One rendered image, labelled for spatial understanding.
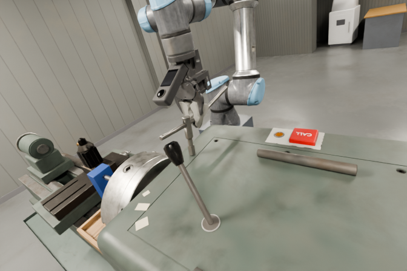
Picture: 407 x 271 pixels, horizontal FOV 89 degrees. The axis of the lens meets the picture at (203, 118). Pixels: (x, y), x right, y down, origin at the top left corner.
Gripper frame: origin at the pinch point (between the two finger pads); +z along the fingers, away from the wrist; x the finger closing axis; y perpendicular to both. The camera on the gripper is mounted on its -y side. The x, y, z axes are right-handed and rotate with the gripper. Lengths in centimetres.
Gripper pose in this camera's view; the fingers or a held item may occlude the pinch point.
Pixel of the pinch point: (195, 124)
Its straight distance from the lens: 59.8
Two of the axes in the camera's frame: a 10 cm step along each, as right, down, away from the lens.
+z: 2.3, 8.7, 4.4
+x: -8.1, -0.8, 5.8
